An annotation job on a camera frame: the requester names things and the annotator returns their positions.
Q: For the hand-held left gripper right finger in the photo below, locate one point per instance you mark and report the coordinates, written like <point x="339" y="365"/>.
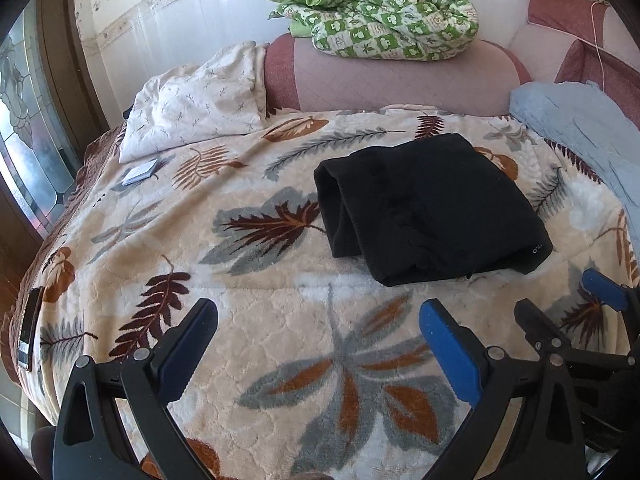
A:
<point x="450" y="355"/>

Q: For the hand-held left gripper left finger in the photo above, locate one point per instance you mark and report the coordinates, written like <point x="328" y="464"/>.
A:
<point x="192" y="340"/>

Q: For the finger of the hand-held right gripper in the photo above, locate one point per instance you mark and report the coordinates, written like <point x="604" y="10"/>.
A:
<point x="535" y="325"/>
<point x="605" y="289"/>

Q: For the black pants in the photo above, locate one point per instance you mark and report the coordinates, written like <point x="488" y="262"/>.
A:
<point x="425" y="200"/>

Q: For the leaf print plush blanket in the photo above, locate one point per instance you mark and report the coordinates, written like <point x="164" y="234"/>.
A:
<point x="280" y="280"/>

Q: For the black phone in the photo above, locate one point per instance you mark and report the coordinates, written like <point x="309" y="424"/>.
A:
<point x="29" y="330"/>

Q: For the light blue cloth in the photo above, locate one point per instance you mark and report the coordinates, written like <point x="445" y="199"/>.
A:
<point x="575" y="115"/>

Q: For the small white card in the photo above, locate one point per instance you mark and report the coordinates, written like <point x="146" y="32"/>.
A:
<point x="140" y="171"/>

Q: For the white patterned pillow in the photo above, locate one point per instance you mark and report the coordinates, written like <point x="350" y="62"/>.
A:
<point x="200" y="100"/>

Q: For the pink padded headboard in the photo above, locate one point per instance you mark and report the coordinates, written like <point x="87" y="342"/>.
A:
<point x="400" y="80"/>

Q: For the stained glass door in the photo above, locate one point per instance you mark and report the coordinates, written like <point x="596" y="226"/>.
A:
<point x="25" y="110"/>

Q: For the green checked quilt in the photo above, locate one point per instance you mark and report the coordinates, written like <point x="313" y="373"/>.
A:
<point x="390" y="15"/>

